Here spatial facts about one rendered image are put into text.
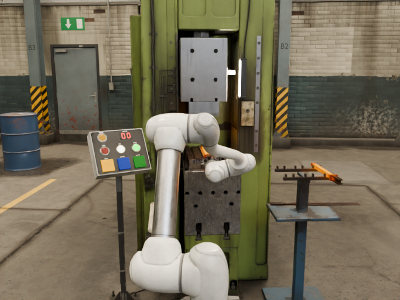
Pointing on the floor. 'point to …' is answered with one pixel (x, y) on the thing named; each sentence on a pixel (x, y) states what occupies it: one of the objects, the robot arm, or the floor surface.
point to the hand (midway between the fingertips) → (208, 158)
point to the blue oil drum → (20, 141)
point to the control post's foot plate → (124, 296)
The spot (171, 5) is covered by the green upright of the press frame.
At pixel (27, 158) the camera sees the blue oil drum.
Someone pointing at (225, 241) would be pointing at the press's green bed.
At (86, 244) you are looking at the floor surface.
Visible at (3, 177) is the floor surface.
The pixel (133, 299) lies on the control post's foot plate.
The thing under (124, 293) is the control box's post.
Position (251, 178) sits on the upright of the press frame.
